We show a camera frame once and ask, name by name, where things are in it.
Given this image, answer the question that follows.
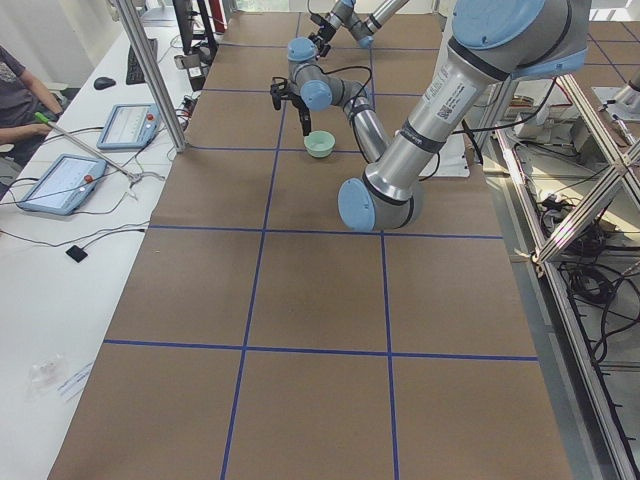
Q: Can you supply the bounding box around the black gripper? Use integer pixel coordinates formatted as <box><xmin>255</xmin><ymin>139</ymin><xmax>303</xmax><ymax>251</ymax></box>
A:
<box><xmin>308</xmin><ymin>24</ymin><xmax>334</xmax><ymax>57</ymax></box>
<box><xmin>270</xmin><ymin>77</ymin><xmax>311</xmax><ymax>136</ymax></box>

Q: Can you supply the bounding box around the pale green ceramic bowl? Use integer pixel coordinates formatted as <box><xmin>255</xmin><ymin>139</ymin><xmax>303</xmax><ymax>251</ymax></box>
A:
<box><xmin>304</xmin><ymin>130</ymin><xmax>335</xmax><ymax>159</ymax></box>

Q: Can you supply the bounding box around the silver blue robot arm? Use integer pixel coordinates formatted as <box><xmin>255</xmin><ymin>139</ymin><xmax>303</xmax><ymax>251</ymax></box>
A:
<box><xmin>307</xmin><ymin>0</ymin><xmax>408</xmax><ymax>57</ymax></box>
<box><xmin>270</xmin><ymin>1</ymin><xmax>591</xmax><ymax>231</ymax></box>

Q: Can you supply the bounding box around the far blue teach pendant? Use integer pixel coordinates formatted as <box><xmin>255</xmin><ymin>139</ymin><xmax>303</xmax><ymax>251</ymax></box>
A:
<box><xmin>96</xmin><ymin>103</ymin><xmax>161</xmax><ymax>150</ymax></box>

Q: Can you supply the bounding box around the blue teach pendant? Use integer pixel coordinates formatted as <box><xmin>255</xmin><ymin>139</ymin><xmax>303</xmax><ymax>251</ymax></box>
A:
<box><xmin>96</xmin><ymin>103</ymin><xmax>161</xmax><ymax>150</ymax></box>
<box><xmin>17</xmin><ymin>154</ymin><xmax>107</xmax><ymax>216</ymax></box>

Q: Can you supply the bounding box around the black keyboard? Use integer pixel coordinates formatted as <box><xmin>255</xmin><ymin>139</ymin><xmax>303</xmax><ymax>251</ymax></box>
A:
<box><xmin>125</xmin><ymin>37</ymin><xmax>159</xmax><ymax>85</ymax></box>

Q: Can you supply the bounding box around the black computer mouse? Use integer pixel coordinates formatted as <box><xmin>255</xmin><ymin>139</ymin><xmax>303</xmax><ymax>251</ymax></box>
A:
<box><xmin>93</xmin><ymin>77</ymin><xmax>116</xmax><ymax>91</ymax></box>

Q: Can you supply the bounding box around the near blue teach pendant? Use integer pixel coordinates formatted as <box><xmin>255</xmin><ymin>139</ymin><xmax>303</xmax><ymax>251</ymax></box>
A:
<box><xmin>17</xmin><ymin>154</ymin><xmax>107</xmax><ymax>216</ymax></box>

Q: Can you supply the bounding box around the small black square pad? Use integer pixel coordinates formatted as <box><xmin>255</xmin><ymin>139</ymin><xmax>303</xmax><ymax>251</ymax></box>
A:
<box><xmin>65</xmin><ymin>245</ymin><xmax>88</xmax><ymax>263</ymax></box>

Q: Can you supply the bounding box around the seated person grey shirt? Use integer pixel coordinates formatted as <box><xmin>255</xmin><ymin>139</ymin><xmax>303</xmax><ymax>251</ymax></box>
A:
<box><xmin>1</xmin><ymin>47</ymin><xmax>64</xmax><ymax>173</ymax></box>

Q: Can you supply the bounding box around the clear plastic bag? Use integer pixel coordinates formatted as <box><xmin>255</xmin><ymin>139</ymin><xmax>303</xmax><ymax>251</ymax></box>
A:
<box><xmin>27</xmin><ymin>354</ymin><xmax>67</xmax><ymax>398</ymax></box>

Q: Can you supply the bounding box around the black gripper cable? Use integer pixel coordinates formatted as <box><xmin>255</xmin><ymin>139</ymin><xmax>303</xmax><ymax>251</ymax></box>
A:
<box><xmin>319</xmin><ymin>65</ymin><xmax>374</xmax><ymax>101</ymax></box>

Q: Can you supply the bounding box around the aluminium frame post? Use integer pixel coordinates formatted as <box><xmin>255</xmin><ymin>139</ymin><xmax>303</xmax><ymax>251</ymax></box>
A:
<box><xmin>113</xmin><ymin>0</ymin><xmax>186</xmax><ymax>153</ymax></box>

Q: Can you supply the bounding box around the metal stick green handle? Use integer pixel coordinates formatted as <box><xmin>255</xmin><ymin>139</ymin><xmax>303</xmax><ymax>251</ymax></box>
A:
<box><xmin>34</xmin><ymin>112</ymin><xmax>143</xmax><ymax>185</ymax></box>

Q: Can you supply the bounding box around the aluminium truss frame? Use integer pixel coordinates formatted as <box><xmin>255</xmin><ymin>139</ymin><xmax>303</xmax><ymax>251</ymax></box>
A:
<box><xmin>491</xmin><ymin>65</ymin><xmax>639</xmax><ymax>479</ymax></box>

